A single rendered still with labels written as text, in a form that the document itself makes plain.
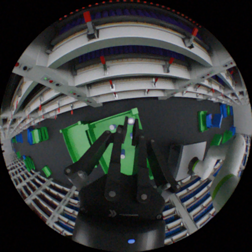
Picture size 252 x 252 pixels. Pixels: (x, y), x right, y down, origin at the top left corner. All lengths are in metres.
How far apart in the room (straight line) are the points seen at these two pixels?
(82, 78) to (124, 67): 0.19
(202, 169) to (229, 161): 0.41
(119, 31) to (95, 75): 0.22
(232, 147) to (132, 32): 0.49
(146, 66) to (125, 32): 0.21
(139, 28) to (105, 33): 0.09
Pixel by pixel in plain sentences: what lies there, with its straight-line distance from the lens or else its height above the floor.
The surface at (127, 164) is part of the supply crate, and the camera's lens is 0.40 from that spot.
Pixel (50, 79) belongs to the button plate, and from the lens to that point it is 0.36.
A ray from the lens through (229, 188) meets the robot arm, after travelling 0.28.
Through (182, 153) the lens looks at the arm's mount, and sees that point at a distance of 0.74.
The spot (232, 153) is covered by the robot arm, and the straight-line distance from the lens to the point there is 0.41.
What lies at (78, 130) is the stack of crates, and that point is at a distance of 0.60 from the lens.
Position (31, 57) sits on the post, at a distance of 0.29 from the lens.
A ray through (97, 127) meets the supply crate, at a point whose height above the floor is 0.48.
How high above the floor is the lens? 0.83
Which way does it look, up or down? 87 degrees down
